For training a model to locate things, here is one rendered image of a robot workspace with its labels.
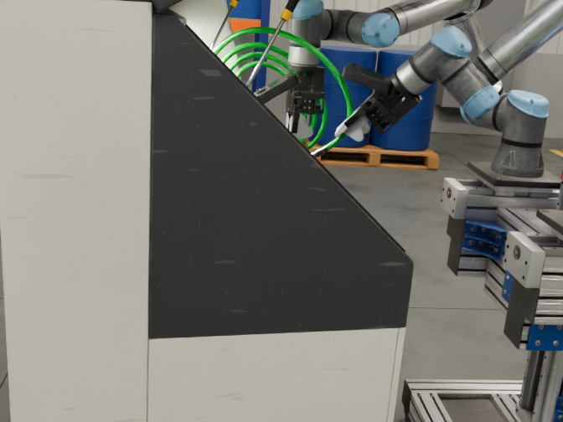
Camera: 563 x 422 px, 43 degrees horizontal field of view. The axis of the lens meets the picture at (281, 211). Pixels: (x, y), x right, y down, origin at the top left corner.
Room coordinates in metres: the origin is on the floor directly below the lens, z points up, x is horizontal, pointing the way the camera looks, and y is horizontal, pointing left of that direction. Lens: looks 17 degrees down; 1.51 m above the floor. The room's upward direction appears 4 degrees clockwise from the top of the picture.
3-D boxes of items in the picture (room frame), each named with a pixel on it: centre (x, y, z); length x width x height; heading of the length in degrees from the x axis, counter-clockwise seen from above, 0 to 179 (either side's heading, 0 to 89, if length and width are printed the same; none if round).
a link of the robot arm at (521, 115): (2.07, -0.69, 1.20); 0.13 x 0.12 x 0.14; 35
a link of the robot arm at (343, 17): (1.80, -0.12, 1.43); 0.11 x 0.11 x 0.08; 35
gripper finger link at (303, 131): (1.75, -0.04, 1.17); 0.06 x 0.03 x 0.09; 104
